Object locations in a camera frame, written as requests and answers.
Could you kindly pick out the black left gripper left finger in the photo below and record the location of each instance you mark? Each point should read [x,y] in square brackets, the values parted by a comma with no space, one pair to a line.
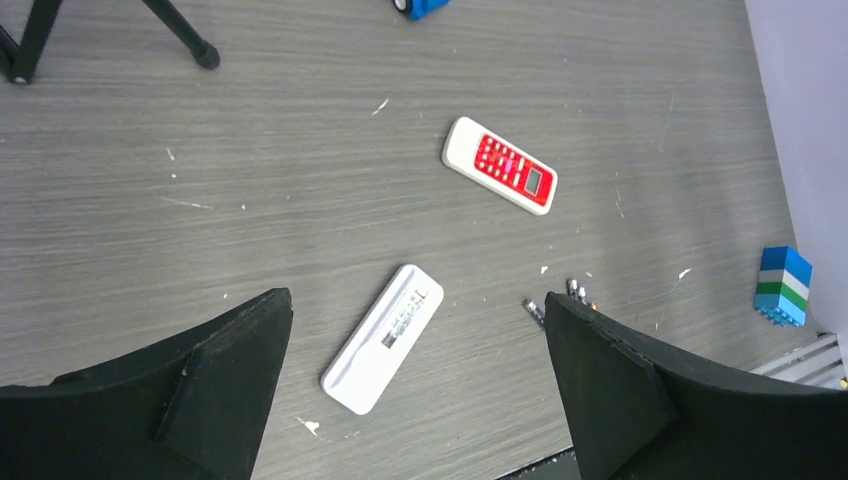
[191,406]

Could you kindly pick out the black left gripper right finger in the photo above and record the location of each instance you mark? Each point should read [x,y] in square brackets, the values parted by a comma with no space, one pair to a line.
[640,408]

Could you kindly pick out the aaa battery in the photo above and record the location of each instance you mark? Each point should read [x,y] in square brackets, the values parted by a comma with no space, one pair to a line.
[584,299]
[535,312]
[572,287]

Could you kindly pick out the red and white remote control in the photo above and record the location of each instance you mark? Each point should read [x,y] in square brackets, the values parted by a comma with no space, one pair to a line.
[491,161]

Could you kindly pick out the blue green white block stack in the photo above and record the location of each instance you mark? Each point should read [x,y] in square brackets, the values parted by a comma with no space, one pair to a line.
[782,289]

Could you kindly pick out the black music stand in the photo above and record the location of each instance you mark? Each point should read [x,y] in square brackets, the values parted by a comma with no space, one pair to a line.
[19,59]

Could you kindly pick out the blue toy car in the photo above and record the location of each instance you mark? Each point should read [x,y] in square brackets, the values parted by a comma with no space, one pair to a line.
[418,9]

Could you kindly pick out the aluminium rail frame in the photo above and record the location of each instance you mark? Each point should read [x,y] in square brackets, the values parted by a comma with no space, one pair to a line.
[818,364]

